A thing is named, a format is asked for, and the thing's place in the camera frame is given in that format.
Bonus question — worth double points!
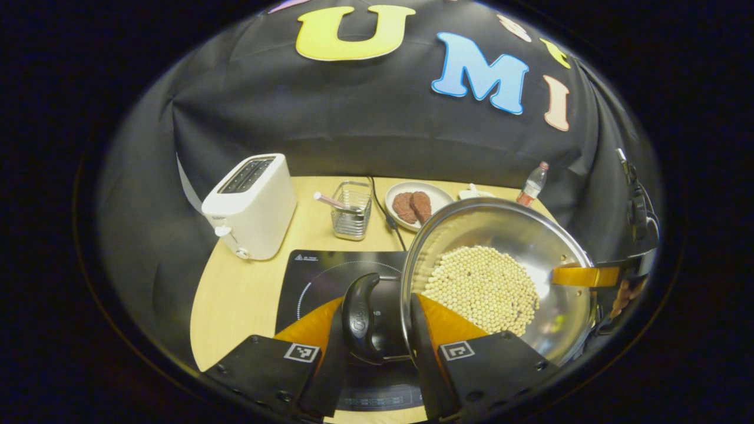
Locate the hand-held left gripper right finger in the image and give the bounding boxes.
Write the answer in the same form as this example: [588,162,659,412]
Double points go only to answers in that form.
[409,292,561,423]

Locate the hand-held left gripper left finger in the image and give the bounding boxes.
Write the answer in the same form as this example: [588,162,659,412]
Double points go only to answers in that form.
[205,296,349,422]

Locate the stainless steel pot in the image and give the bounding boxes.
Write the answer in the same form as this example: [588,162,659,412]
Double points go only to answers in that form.
[341,197,596,369]

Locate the black induction cooktop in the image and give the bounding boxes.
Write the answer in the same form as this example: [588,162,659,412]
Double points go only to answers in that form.
[275,249,425,413]

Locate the pile of yellow soybeans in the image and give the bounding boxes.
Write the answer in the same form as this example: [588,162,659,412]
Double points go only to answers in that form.
[421,245,540,337]

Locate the clear plastic water bottle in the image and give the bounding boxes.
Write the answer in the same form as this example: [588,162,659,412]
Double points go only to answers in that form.
[516,161,550,207]

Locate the white divided dish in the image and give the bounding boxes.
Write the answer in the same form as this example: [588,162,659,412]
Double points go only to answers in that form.
[458,183,496,201]

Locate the white oval plate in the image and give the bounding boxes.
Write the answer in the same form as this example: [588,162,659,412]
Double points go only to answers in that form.
[384,180,456,233]

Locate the brown meat patty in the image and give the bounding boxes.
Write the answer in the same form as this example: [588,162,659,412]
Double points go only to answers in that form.
[411,190,433,223]
[392,192,416,225]

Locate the pink straw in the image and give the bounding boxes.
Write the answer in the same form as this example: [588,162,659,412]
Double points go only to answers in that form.
[313,191,355,213]

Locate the white toaster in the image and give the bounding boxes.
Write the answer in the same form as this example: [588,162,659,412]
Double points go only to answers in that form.
[201,153,297,261]

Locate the black backdrop cloth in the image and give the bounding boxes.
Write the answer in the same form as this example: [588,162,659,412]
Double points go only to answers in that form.
[97,0,663,377]

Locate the metal wire basket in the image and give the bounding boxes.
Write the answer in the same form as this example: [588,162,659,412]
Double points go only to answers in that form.
[330,180,373,241]

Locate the black power cable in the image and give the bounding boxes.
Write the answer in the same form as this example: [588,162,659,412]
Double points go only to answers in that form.
[368,176,408,251]

